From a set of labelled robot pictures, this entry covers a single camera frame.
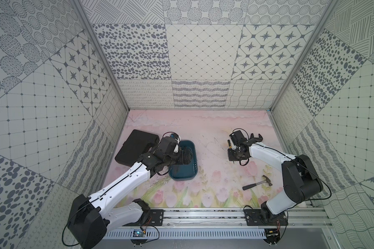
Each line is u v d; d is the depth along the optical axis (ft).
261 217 2.35
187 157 2.29
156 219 2.41
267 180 2.82
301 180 1.48
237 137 2.45
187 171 2.89
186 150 3.18
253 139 3.42
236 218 2.50
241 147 2.24
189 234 2.31
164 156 1.92
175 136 2.39
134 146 3.02
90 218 1.24
